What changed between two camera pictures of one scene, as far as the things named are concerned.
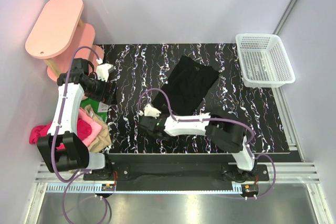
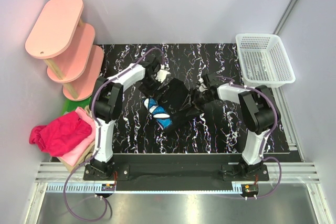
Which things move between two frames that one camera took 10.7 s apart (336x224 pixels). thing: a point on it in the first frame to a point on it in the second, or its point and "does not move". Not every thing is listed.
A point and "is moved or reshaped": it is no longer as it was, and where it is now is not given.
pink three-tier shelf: [60, 36] does not move
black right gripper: [158, 117] to [193, 93]
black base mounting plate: [214, 172] does not move
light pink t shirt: [96, 127] does not move
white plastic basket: [265, 61] does not move
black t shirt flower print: [187, 85] is moved or reshaped
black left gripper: [108, 97] to [149, 93]
